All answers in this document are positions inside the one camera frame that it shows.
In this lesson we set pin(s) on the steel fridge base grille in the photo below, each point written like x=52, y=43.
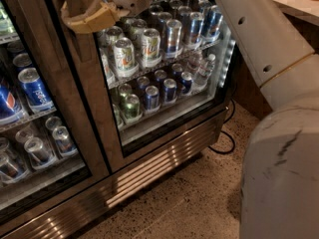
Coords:
x=133, y=180

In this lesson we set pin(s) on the silver blue can lower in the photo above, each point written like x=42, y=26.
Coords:
x=63, y=141

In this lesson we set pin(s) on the front Red Bull can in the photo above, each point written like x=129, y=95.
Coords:
x=172, y=36

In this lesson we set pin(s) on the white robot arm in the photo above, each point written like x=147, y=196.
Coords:
x=279, y=181

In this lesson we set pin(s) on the front 7up can left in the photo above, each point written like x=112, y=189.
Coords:
x=125, y=59

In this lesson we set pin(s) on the Red Bull can right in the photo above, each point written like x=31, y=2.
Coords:
x=211, y=28

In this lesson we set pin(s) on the glass fridge door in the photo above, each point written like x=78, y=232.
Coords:
x=29, y=39
x=105, y=90

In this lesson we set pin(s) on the red bull can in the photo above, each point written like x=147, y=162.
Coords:
x=193, y=28
x=211, y=28
x=172, y=36

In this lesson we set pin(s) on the Red Bull can middle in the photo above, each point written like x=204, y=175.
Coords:
x=193, y=28

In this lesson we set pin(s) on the blue soda can middle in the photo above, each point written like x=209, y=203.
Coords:
x=169, y=87

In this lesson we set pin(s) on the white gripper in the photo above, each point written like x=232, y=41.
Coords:
x=103, y=15

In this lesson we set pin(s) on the blue soda can front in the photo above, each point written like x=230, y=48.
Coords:
x=151, y=98

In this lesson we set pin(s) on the green soda can front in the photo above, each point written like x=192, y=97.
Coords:
x=131, y=108

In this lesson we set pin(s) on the large Pepsi can left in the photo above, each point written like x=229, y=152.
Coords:
x=11, y=108

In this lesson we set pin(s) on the front 7up can right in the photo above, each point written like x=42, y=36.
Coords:
x=150, y=48

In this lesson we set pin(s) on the blue soda can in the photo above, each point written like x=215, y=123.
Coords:
x=186, y=81
x=151, y=98
x=169, y=87

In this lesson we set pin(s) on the clear water bottle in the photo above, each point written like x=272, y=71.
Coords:
x=204, y=71

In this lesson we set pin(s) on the front blue Pepsi can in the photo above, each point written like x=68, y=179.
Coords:
x=36, y=93

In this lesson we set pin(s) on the blue soda can right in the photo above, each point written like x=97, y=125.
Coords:
x=186, y=81

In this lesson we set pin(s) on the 7up can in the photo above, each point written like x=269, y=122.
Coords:
x=125, y=59
x=150, y=48

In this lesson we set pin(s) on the silver can lower left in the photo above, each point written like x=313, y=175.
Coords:
x=39, y=153

